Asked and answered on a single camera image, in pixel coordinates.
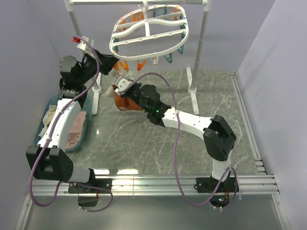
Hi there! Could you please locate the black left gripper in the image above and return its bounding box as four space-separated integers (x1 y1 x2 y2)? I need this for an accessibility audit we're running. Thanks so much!
78 48 119 85

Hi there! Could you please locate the orange clip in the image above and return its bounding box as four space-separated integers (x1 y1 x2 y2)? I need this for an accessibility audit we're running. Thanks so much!
137 60 146 71
113 60 129 71

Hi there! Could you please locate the orange and beige underwear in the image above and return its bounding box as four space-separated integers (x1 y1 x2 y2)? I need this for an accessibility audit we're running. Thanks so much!
104 84 142 111

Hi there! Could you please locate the white oval clip hanger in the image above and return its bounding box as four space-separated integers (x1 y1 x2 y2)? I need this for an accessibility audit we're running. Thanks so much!
109 1 189 60

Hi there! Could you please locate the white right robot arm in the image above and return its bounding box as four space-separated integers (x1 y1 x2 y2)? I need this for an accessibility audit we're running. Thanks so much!
115 80 236 192

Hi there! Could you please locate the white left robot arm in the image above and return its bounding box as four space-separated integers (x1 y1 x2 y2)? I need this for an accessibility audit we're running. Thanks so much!
26 52 118 193

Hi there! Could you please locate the teal clip front right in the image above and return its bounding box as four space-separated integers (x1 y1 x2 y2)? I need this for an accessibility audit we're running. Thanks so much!
164 53 173 64

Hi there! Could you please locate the teal clip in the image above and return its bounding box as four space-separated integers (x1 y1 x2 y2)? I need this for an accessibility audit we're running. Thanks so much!
164 53 173 64
177 45 184 55

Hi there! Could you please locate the teal clip right side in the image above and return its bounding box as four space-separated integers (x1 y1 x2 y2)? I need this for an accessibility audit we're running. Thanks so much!
177 45 184 55

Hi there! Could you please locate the pink cloth in basket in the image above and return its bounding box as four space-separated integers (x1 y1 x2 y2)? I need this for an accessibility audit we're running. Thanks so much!
65 111 87 150

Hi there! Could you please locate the cream cloth in basket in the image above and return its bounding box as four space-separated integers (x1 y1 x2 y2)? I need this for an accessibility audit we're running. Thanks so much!
38 105 57 140

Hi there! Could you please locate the teal plastic laundry basket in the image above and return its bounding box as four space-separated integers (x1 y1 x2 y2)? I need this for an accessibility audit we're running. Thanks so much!
34 95 91 152

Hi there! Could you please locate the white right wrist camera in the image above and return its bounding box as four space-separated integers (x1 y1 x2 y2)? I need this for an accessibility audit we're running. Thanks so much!
114 76 133 95

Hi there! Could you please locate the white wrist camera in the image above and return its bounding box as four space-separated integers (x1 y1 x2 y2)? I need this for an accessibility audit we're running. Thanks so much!
114 76 133 95
72 36 94 57

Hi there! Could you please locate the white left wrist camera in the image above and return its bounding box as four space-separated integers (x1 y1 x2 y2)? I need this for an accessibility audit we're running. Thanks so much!
72 36 94 57

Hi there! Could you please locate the white clothes rack frame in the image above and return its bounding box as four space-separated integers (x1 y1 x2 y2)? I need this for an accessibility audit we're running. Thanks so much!
63 0 213 115

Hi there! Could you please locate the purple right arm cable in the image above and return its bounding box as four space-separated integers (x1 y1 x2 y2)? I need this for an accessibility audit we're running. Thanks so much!
119 72 240 209

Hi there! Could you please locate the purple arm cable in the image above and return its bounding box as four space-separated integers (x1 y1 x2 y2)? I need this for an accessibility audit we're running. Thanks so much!
119 72 240 209
28 35 113 213

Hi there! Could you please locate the aluminium mounting rail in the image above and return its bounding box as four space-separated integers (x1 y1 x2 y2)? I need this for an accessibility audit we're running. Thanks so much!
32 174 280 197

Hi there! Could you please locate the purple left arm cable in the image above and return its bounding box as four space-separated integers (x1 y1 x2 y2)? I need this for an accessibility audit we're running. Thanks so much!
28 35 113 213

